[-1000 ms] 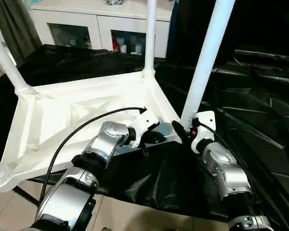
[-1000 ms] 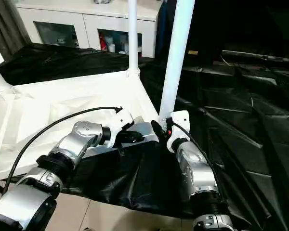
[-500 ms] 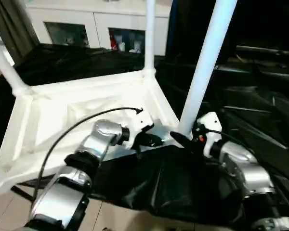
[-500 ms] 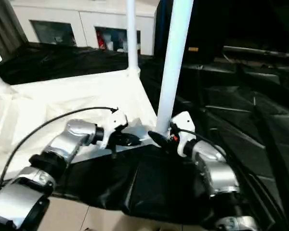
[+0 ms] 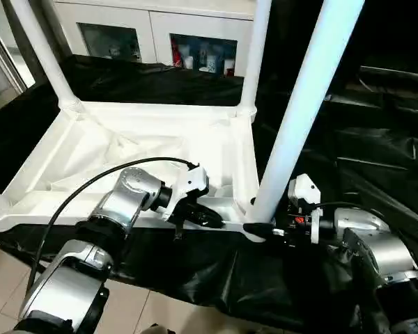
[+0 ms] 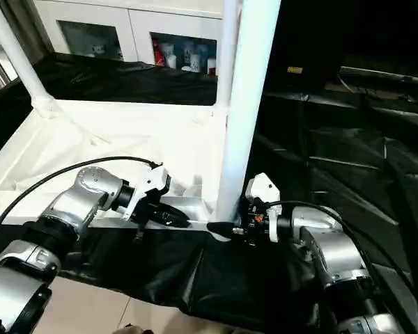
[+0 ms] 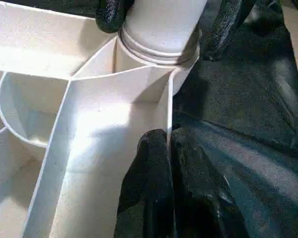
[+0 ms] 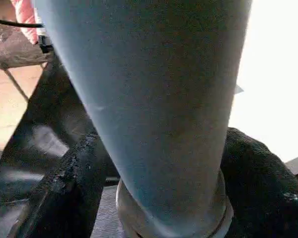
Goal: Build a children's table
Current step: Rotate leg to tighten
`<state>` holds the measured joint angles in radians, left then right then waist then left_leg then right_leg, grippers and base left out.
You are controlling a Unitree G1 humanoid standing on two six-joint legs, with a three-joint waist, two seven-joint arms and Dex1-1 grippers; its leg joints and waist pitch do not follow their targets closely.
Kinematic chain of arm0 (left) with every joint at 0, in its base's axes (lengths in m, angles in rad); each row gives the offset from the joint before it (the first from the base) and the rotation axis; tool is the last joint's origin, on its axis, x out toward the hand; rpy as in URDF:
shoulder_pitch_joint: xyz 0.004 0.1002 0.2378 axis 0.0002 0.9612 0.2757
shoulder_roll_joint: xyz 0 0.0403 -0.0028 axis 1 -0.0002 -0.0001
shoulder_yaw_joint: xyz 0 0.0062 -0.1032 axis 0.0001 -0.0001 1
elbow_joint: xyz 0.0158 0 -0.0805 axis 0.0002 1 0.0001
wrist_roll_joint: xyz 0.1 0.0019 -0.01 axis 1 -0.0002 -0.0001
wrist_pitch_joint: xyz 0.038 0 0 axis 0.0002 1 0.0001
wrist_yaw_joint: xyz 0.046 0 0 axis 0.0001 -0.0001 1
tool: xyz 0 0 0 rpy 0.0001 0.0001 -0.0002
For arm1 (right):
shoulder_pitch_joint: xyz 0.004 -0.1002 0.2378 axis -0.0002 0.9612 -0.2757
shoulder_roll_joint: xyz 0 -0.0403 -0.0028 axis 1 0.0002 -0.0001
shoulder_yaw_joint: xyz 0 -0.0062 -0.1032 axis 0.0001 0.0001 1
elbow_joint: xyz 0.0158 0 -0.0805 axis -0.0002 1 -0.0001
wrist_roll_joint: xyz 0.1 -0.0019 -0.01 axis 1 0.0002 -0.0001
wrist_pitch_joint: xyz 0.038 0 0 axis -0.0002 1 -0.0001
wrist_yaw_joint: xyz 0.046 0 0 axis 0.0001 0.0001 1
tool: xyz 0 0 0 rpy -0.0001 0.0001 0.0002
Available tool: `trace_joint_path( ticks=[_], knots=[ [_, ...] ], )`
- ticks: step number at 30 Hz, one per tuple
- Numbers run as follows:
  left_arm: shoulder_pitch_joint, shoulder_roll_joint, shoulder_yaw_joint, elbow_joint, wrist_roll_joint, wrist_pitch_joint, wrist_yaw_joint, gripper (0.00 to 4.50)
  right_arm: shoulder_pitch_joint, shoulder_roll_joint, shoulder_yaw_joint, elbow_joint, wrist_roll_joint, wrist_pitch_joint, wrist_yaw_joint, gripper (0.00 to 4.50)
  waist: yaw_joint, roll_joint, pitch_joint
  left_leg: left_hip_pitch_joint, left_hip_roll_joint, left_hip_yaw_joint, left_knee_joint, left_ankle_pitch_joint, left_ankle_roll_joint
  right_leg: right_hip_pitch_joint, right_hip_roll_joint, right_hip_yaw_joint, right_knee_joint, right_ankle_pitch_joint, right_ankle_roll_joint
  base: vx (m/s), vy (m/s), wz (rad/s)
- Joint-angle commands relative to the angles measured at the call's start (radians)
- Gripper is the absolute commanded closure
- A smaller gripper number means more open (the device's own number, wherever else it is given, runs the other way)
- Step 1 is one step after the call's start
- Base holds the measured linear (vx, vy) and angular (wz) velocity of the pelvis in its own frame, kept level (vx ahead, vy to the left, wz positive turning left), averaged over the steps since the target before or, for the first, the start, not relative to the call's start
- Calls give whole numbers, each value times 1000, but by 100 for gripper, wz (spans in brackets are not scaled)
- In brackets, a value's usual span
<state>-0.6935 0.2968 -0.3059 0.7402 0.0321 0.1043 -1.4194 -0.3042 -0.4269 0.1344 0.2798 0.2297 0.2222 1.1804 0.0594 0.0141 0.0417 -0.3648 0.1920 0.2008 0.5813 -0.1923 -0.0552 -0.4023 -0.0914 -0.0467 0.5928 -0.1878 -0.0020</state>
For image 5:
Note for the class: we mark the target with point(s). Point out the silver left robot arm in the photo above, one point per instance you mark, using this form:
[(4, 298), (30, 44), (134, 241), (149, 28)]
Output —
[(129, 198)]

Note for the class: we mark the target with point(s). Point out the white plastic table top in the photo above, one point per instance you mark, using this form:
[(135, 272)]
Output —
[(125, 139)]

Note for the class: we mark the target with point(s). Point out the black case with gold label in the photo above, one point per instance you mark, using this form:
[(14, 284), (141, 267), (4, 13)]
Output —
[(289, 35)]

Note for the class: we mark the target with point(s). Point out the grey metal rod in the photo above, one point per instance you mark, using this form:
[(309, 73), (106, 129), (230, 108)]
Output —
[(397, 74)]

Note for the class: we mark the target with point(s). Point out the white cabinet with glass doors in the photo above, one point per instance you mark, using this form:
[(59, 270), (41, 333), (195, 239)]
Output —
[(153, 21)]

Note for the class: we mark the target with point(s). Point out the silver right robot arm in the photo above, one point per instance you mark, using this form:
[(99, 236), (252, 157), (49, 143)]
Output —
[(379, 243)]

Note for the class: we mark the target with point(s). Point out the dark robot foot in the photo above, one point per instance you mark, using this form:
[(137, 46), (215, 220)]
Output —
[(158, 330)]

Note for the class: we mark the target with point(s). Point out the black mat cover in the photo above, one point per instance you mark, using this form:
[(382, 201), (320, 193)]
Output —
[(369, 156)]

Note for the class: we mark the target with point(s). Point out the grey curtain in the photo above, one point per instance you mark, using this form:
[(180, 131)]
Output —
[(55, 31)]

